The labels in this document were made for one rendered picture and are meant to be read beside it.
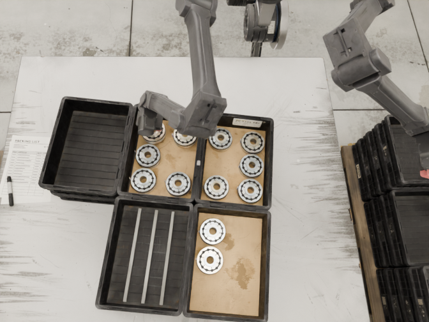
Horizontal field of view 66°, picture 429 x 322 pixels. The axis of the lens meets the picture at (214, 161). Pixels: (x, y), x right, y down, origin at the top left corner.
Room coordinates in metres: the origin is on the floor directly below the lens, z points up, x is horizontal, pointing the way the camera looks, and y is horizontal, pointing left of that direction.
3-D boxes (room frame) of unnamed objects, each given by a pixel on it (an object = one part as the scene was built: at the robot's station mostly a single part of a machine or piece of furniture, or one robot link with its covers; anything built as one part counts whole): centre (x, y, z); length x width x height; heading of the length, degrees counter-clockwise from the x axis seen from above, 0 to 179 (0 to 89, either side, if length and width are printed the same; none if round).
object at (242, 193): (0.38, -0.17, 0.86); 0.10 x 0.10 x 0.01
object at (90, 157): (0.44, 0.51, 0.87); 0.40 x 0.30 x 0.11; 4
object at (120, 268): (0.07, 0.19, 0.87); 0.40 x 0.30 x 0.11; 4
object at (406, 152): (0.86, -1.08, 0.37); 0.40 x 0.30 x 0.45; 11
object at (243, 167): (0.49, -0.16, 0.86); 0.10 x 0.10 x 0.01
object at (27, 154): (0.36, 0.83, 0.70); 0.33 x 0.23 x 0.01; 11
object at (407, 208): (0.47, -1.16, 0.31); 0.40 x 0.30 x 0.34; 11
